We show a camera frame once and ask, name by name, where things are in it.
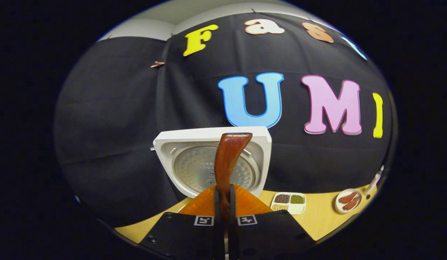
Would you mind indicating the black backdrop cloth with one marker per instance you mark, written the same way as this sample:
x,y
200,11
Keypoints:
x,y
111,126

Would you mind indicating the small clear bottle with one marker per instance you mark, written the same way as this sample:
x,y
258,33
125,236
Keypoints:
x,y
375,180

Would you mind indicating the brown wooden spoon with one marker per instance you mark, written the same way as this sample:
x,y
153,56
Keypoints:
x,y
227,162

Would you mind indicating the red-brown meat piece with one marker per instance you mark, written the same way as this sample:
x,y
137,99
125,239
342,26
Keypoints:
x,y
347,197
352,204

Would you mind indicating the copper cloth clip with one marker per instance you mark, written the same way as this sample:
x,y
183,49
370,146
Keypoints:
x,y
157,64

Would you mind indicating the white rice cooker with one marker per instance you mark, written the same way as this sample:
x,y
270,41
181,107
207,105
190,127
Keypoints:
x,y
165,148

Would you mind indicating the white round plate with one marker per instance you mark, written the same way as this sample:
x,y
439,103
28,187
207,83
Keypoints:
x,y
338,207

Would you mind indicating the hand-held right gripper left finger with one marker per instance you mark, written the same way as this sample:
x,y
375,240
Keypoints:
x,y
218,231

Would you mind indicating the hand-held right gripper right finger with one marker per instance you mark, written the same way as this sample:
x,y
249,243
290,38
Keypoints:
x,y
233,231

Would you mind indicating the white divided grain tray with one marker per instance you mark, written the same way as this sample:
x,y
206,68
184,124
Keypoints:
x,y
297,208

